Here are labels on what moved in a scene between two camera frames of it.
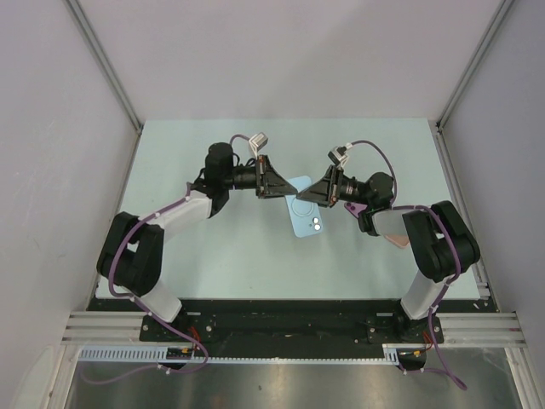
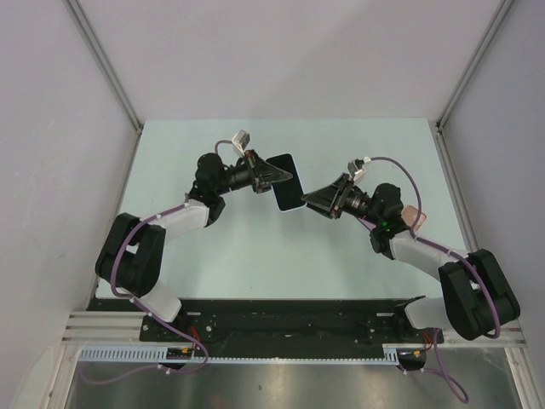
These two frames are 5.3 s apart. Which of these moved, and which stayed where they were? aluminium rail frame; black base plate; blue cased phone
Moved: blue cased phone
Stayed: aluminium rail frame; black base plate
